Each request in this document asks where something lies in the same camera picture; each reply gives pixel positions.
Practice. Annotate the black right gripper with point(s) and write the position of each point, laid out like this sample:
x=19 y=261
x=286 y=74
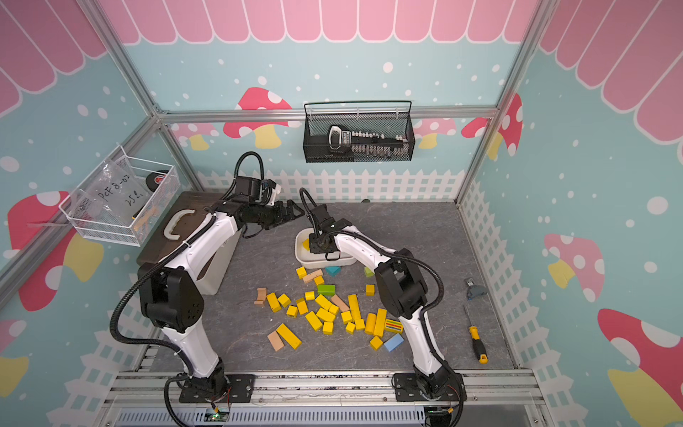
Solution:
x=313 y=247

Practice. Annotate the white oval plastic tub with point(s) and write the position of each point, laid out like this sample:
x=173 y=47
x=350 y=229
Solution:
x=318 y=261

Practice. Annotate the black tape roll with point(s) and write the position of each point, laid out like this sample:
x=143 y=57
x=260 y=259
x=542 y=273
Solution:
x=154 y=179

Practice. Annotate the grey blue clamp tool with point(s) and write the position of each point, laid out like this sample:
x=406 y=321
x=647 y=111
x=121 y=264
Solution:
x=474 y=290

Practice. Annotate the brown lidded storage box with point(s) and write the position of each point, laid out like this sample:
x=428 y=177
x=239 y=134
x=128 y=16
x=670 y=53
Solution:
x=184 y=216

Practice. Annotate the green rectangular block centre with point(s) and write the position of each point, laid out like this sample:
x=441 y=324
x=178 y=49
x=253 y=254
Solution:
x=326 y=290

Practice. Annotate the tan wooden block bottom left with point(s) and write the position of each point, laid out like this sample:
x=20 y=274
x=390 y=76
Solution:
x=276 y=341

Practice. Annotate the light blue block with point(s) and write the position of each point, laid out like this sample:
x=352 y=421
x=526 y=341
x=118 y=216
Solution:
x=394 y=342

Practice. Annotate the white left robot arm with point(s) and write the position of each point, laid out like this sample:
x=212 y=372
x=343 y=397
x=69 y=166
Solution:
x=168 y=291

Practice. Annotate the long yellow block bottom left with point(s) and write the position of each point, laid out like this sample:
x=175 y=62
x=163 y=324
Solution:
x=289 y=336

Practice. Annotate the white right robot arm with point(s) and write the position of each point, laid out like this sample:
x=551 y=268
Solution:
x=408 y=289

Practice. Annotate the rainbow striped block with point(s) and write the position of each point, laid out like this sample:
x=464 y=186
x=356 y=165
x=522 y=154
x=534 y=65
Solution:
x=393 y=326

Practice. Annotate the clear wire wall basket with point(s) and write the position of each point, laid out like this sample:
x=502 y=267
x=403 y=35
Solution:
x=114 y=205

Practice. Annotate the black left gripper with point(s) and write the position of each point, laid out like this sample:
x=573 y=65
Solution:
x=280 y=216

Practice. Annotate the teal triangular block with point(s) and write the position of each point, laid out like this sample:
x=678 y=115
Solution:
x=333 y=270

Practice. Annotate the brown small block left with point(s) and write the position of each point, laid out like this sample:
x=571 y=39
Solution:
x=261 y=297

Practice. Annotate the yellow black screwdriver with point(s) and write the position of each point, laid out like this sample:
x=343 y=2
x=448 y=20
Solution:
x=478 y=346

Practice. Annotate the long yellow block upright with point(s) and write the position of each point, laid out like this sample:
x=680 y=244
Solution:
x=380 y=320

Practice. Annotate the black wire mesh basket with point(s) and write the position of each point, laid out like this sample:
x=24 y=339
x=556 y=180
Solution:
x=358 y=131

